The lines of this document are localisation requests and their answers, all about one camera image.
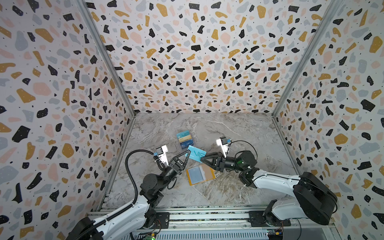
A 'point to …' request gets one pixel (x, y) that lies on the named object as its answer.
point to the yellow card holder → (200, 174)
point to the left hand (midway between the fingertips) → (191, 152)
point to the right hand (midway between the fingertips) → (202, 160)
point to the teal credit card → (195, 153)
